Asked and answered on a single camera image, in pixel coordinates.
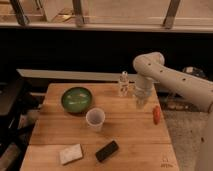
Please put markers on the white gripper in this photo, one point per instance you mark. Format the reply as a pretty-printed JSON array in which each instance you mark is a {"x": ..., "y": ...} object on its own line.
[{"x": 141, "y": 96}]

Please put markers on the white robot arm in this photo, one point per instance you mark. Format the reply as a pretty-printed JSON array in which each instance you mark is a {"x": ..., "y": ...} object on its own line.
[{"x": 150, "y": 67}]

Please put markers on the red orange toy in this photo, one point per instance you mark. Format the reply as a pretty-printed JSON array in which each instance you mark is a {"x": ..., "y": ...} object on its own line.
[{"x": 156, "y": 114}]

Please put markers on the clear plastic bottle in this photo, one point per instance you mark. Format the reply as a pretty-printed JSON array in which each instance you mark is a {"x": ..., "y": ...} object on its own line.
[{"x": 123, "y": 84}]

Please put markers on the black rectangular block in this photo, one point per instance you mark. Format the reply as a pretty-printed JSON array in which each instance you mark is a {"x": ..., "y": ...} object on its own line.
[{"x": 106, "y": 151}]

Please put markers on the green bowl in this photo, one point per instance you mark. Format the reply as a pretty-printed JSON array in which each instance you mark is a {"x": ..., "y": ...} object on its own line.
[{"x": 76, "y": 100}]

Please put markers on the wooden cutting board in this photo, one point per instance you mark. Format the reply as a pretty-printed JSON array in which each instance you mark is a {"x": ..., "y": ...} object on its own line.
[{"x": 128, "y": 141}]

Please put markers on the beige sponge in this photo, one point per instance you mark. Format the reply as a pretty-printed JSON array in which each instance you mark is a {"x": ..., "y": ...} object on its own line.
[{"x": 70, "y": 154}]

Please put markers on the wooden shelf frame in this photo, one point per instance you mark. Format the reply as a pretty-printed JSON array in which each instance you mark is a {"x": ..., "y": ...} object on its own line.
[{"x": 187, "y": 16}]

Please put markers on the grey metal rail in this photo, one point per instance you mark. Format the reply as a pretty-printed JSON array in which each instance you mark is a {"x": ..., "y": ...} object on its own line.
[{"x": 71, "y": 76}]

